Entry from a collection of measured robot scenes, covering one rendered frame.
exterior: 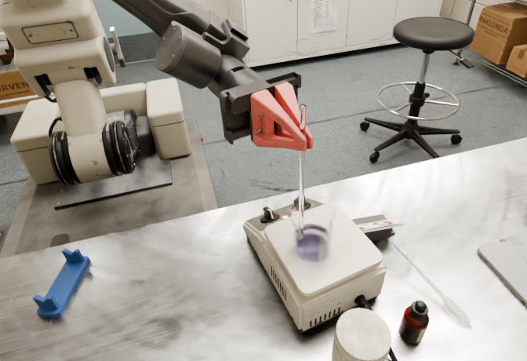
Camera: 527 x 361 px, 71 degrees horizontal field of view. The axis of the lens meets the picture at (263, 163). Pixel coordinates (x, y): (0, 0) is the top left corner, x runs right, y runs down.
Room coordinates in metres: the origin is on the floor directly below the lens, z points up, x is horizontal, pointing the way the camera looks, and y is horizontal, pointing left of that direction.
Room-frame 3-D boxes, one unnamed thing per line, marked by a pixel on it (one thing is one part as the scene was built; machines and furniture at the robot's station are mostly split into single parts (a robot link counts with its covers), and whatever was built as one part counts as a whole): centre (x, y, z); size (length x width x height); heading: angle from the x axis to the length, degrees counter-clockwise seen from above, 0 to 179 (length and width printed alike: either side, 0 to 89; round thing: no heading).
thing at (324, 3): (2.84, -0.53, 0.40); 0.24 x 0.01 x 0.30; 103
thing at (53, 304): (0.34, 0.31, 0.77); 0.10 x 0.03 x 0.04; 174
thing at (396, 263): (0.35, -0.19, 0.76); 0.06 x 0.06 x 0.02
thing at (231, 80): (0.41, 0.01, 1.01); 0.10 x 0.07 x 0.07; 118
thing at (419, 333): (0.23, -0.17, 0.78); 0.03 x 0.03 x 0.07
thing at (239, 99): (0.34, -0.02, 1.01); 0.09 x 0.07 x 0.07; 28
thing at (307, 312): (0.34, -0.06, 0.79); 0.22 x 0.13 x 0.08; 22
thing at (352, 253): (0.32, -0.07, 0.83); 0.12 x 0.12 x 0.01; 22
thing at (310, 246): (0.31, -0.05, 0.87); 0.06 x 0.05 x 0.08; 122
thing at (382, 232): (0.40, -0.16, 0.77); 0.09 x 0.06 x 0.04; 98
